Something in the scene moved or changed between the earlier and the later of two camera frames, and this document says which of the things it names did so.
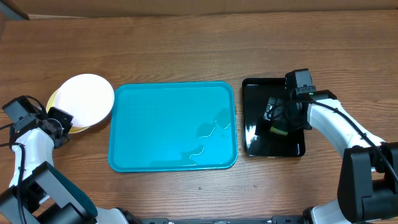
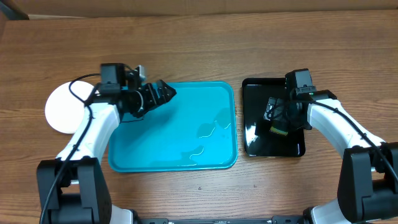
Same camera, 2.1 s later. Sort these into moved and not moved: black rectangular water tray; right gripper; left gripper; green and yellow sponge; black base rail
Moved: left gripper
Not moved: black rectangular water tray; black base rail; green and yellow sponge; right gripper
